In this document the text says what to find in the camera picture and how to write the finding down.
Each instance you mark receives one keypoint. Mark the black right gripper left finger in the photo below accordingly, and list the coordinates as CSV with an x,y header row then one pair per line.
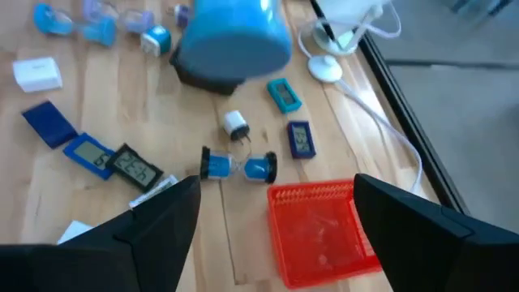
x,y
121,251

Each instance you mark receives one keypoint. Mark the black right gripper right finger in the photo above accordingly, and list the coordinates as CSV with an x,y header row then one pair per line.
x,y
438,251

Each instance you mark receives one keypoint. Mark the white digital thermometer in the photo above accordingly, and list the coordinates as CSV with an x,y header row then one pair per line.
x,y
156,190

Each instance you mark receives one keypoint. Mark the black capped blue hourglass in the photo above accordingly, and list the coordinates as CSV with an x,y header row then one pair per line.
x,y
219,166

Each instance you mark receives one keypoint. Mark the small white plug charger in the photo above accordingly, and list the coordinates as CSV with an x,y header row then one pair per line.
x,y
235,123

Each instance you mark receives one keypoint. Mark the dark blue digital thermometer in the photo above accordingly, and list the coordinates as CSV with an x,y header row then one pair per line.
x,y
48,123
301,140

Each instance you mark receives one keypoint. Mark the teal and white charger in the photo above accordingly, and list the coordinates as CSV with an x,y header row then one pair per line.
x,y
156,40

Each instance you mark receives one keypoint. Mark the blue plastic basket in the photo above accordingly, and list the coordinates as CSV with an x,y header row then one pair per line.
x,y
235,40

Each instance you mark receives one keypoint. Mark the purple plug charger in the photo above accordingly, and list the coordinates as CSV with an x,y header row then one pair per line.
x,y
181,15

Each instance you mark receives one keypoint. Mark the white cube charger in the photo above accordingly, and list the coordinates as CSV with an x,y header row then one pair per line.
x,y
36,74
75,230

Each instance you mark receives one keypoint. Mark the red plastic basket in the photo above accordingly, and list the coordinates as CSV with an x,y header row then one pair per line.
x,y
316,235

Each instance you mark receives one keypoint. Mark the white cylindrical lamp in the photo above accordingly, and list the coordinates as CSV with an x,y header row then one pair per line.
x,y
344,16

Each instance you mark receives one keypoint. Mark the black aluminium table frame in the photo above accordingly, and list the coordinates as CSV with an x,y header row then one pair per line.
x,y
409,121

